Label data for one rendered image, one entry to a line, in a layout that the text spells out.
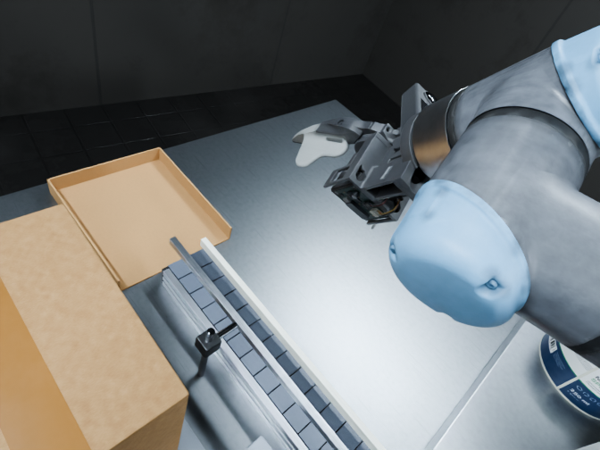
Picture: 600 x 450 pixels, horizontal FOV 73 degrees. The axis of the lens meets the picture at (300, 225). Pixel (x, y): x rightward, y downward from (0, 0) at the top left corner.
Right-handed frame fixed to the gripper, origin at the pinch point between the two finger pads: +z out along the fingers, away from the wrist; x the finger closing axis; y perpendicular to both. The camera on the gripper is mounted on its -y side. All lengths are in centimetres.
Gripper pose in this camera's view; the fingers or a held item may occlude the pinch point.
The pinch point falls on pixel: (337, 172)
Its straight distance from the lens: 55.6
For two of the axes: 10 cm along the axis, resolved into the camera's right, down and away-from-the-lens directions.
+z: -4.3, 0.8, 9.0
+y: -5.1, 8.0, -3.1
